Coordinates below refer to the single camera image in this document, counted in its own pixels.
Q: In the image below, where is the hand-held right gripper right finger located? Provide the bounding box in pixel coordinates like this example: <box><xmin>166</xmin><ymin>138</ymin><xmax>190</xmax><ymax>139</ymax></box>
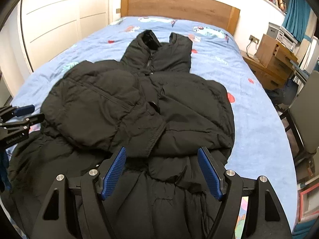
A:
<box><xmin>197</xmin><ymin>146</ymin><xmax>292</xmax><ymax>239</ymax></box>

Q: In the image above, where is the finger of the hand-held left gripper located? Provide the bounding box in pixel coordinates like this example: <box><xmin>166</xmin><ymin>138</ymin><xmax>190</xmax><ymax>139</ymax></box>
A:
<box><xmin>0</xmin><ymin>105</ymin><xmax>34</xmax><ymax>120</ymax></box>
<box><xmin>0</xmin><ymin>114</ymin><xmax>46</xmax><ymax>132</ymax></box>

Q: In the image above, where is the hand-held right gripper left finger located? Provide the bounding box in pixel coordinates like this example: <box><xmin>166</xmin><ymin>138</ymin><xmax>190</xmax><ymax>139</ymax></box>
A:
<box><xmin>31</xmin><ymin>146</ymin><xmax>127</xmax><ymax>239</ymax></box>

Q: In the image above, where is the black puffer jacket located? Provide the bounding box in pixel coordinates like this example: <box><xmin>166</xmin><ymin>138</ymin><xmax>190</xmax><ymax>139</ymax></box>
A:
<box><xmin>7</xmin><ymin>29</ymin><xmax>236</xmax><ymax>239</ymax></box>

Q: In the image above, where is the blue cloth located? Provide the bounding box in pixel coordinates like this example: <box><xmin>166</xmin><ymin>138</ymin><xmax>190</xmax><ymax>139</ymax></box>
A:
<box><xmin>0</xmin><ymin>149</ymin><xmax>12</xmax><ymax>192</ymax></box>

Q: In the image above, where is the blue printed bedspread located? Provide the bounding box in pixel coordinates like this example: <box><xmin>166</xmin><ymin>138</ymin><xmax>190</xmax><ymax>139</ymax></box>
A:
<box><xmin>5</xmin><ymin>16</ymin><xmax>298</xmax><ymax>239</ymax></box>

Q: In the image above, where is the white wardrobe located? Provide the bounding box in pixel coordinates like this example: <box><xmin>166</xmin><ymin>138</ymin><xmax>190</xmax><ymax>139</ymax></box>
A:
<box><xmin>17</xmin><ymin>0</ymin><xmax>115</xmax><ymax>72</ymax></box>

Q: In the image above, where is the red framed picture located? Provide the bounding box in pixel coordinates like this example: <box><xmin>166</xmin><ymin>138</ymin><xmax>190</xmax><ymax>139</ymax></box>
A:
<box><xmin>298</xmin><ymin>187</ymin><xmax>319</xmax><ymax>222</ymax></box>

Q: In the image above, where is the dark bag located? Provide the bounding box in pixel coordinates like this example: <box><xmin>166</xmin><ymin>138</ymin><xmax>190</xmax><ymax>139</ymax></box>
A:
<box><xmin>269</xmin><ymin>87</ymin><xmax>294</xmax><ymax>105</ymax></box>

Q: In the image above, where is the wooden nightstand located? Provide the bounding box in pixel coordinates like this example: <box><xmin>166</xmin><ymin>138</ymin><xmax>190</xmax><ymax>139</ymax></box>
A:
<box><xmin>240</xmin><ymin>50</ymin><xmax>289</xmax><ymax>90</ymax></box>

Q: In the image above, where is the dark chair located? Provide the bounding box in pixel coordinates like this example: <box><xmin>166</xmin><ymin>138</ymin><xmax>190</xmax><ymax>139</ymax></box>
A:
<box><xmin>279</xmin><ymin>71</ymin><xmax>319</xmax><ymax>177</ymax></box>

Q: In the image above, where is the brown cardboard box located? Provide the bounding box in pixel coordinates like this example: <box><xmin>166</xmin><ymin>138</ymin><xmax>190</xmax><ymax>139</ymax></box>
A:
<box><xmin>255</xmin><ymin>33</ymin><xmax>298</xmax><ymax>66</ymax></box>

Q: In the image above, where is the grey printer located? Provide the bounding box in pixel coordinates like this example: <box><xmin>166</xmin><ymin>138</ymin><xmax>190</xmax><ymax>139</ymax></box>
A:
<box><xmin>267</xmin><ymin>22</ymin><xmax>298</xmax><ymax>50</ymax></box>

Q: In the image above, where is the wooden headboard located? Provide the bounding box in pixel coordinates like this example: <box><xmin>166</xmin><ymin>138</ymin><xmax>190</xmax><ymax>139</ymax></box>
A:
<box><xmin>121</xmin><ymin>0</ymin><xmax>241</xmax><ymax>38</ymax></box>

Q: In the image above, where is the teal curtain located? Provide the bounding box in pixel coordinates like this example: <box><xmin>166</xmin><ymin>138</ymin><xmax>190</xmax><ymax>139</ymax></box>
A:
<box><xmin>284</xmin><ymin>0</ymin><xmax>312</xmax><ymax>43</ymax></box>

